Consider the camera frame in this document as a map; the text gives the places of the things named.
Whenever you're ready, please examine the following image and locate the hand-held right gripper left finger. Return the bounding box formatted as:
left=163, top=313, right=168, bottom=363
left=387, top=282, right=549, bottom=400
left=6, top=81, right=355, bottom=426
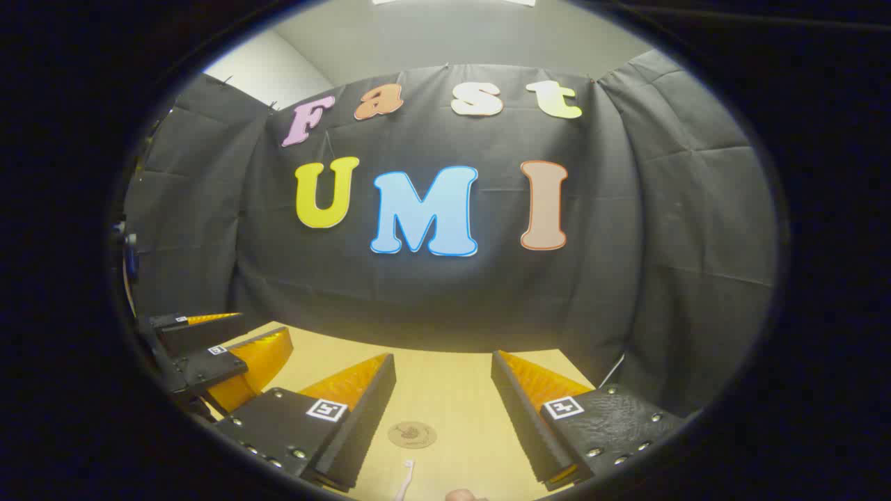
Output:
left=212, top=353, right=397, bottom=493

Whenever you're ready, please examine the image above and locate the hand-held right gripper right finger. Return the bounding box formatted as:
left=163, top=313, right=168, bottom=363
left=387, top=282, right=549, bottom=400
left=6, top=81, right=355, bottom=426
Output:
left=492, top=350, right=686, bottom=491

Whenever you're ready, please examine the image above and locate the black backdrop cloth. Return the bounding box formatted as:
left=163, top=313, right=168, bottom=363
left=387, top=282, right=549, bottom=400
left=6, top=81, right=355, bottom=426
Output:
left=125, top=64, right=777, bottom=418

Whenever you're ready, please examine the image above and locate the white cable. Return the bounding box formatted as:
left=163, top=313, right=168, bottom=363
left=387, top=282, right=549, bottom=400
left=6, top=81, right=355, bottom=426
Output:
left=599, top=353, right=625, bottom=389

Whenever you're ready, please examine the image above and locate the wooden desktop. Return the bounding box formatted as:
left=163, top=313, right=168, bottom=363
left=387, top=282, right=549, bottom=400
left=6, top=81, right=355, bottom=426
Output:
left=209, top=321, right=599, bottom=501

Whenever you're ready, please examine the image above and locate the round brown coaster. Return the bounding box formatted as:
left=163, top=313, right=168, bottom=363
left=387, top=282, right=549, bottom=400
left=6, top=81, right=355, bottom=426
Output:
left=388, top=421, right=438, bottom=450

